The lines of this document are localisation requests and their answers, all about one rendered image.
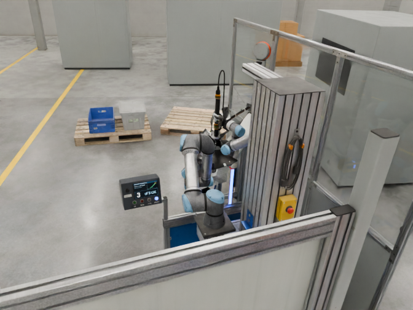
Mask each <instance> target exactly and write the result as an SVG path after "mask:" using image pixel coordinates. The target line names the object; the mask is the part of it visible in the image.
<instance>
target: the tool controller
mask: <svg viewBox="0 0 413 310"><path fill-rule="evenodd" d="M119 183H120V192H121V197H122V205H123V207H124V210H130V209H135V208H139V207H145V206H149V205H155V204H161V203H162V195H161V188H160V178H159V176H158V175H157V174H156V173H154V174H150V175H143V176H138V177H131V178H124V179H120V180H119ZM137 191H142V195H143V197H142V198H139V199H135V192H137ZM156 196H157V197H158V198H159V199H158V200H155V199H154V198H155V197H156ZM148 198H151V201H150V202H148ZM141 199H143V200H144V202H143V203H141V202H140V200H141ZM133 201H136V204H133Z"/></svg>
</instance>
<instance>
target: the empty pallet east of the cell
mask: <svg viewBox="0 0 413 310"><path fill-rule="evenodd" d="M213 112H214V110H213V109H200V108H186V107H178V106H174V107H173V109H172V110H171V112H170V113H169V115H168V116H167V118H166V119H165V120H164V122H163V124H162V125H161V126H160V134H162V135H172V136H179V137H180V136H181V135H185V134H186V133H174V132H170V130H171V129H176V130H190V131H191V134H200V132H203V131H204V130H205V129H207V130H209V131H210V130H211V123H210V122H211V117H212V115H213ZM225 131H226V130H225V129H224V128H222V129H221V130H220V133H224V132H225Z"/></svg>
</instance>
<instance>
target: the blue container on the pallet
mask: <svg viewBox="0 0 413 310"><path fill-rule="evenodd" d="M104 110H106V112H102V111H104ZM98 111H99V112H98ZM88 127H89V132H90V133H106V132H115V117H114V107H113V106H110V107H99V108H89V112H88Z"/></svg>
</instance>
